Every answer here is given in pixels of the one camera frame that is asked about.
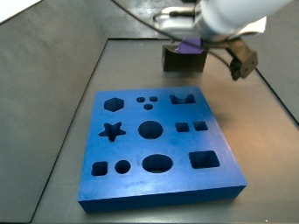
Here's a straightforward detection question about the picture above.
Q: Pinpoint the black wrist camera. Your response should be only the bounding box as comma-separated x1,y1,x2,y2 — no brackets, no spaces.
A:
225,38,257,81

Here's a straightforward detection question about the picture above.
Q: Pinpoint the black cable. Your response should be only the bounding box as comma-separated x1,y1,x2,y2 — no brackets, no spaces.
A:
109,0,235,68

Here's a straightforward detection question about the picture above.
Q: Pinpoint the purple three prong object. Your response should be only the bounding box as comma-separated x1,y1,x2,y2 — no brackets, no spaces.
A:
173,38,203,54

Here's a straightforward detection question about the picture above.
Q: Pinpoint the blue foam shape board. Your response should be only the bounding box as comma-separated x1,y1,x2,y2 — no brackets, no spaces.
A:
77,87,247,213

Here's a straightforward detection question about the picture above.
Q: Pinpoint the black curved fixture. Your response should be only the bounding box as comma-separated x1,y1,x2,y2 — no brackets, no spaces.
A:
162,45,207,73

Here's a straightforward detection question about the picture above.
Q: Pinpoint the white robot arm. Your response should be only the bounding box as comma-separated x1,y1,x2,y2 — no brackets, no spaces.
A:
153,0,293,42

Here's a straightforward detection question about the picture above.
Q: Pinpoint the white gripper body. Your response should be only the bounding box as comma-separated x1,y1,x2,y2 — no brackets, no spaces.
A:
153,6,267,43

